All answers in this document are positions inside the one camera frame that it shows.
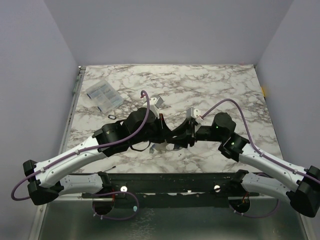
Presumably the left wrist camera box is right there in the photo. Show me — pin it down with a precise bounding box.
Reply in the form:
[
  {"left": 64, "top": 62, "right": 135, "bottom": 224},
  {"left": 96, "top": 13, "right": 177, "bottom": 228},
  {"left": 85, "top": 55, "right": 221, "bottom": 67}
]
[{"left": 149, "top": 95, "right": 164, "bottom": 118}]

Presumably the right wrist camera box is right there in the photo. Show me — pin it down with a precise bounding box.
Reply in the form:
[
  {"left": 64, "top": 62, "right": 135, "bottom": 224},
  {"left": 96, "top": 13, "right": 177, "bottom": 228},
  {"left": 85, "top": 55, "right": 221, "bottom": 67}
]
[{"left": 186, "top": 107, "right": 203, "bottom": 124}]

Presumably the clear plastic organizer box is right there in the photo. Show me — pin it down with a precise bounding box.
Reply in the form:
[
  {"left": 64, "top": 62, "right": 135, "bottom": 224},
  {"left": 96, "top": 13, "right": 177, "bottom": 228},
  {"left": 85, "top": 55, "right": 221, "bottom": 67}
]
[{"left": 85, "top": 80, "right": 124, "bottom": 114}]

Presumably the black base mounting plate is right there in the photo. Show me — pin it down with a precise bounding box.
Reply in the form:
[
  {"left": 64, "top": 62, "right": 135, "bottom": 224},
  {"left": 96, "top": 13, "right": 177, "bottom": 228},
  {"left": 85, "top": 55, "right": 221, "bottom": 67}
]
[{"left": 51, "top": 171, "right": 276, "bottom": 208}]

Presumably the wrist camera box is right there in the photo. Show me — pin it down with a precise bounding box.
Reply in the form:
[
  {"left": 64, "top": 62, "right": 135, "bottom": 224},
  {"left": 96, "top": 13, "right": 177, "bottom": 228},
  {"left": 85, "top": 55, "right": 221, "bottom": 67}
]
[
  {"left": 149, "top": 95, "right": 164, "bottom": 118},
  {"left": 186, "top": 107, "right": 203, "bottom": 124}
]

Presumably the aluminium extrusion rail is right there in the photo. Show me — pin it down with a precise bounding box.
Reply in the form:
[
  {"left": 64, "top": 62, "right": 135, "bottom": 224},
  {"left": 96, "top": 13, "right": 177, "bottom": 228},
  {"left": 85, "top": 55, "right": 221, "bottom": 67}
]
[{"left": 54, "top": 194, "right": 82, "bottom": 201}]

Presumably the keyring bunch with keys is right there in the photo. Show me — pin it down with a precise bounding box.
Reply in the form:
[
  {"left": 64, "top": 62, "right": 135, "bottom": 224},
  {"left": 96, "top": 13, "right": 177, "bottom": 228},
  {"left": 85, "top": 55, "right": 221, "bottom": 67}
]
[{"left": 149, "top": 141, "right": 182, "bottom": 154}]

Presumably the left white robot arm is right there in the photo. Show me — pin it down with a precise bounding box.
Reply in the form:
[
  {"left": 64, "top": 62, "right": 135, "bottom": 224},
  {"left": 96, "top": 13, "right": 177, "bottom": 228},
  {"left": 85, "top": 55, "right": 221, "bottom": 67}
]
[{"left": 23, "top": 107, "right": 172, "bottom": 206}]

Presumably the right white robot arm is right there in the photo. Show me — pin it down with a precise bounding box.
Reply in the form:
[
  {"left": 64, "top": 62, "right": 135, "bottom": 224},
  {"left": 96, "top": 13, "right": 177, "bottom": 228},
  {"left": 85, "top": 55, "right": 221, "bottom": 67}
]
[{"left": 168, "top": 112, "right": 320, "bottom": 218}]

